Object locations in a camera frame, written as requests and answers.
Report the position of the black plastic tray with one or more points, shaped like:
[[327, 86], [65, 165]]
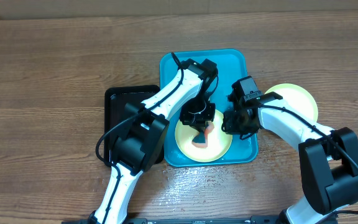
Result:
[[115, 99]]

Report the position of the yellow-green plate with stain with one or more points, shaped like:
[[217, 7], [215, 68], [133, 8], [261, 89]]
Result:
[[217, 141]]

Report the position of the teal plastic tray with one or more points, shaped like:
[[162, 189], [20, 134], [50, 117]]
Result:
[[231, 66]]

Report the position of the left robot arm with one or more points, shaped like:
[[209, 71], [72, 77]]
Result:
[[136, 141]]

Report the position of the teal and orange sponge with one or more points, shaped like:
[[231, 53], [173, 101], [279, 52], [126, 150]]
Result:
[[201, 140]]

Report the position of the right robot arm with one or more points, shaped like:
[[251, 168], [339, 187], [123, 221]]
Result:
[[328, 157]]

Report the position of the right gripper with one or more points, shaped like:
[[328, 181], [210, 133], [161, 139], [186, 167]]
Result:
[[232, 129]]

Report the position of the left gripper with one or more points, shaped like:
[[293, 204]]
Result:
[[188, 120]]

